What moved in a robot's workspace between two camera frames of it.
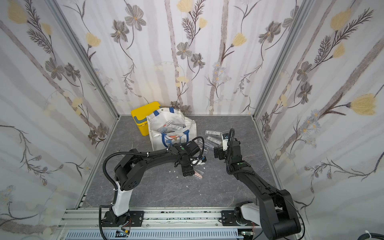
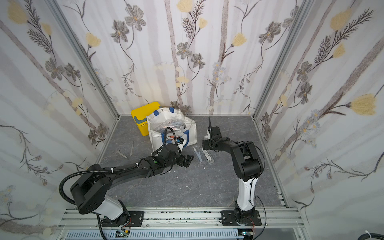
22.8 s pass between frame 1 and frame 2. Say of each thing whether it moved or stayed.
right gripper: moved
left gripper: moved
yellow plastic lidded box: stayed
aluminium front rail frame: stayed
